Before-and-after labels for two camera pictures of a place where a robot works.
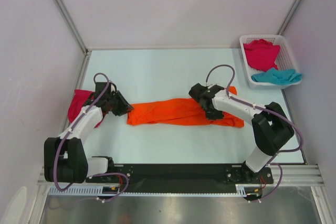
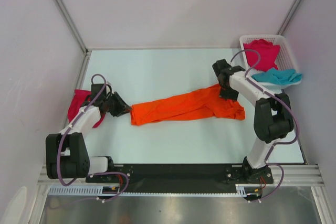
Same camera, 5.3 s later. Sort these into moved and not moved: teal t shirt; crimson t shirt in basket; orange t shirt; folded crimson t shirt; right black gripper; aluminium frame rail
Moved: orange t shirt; right black gripper
Not moved: aluminium frame rail; crimson t shirt in basket; teal t shirt; folded crimson t shirt
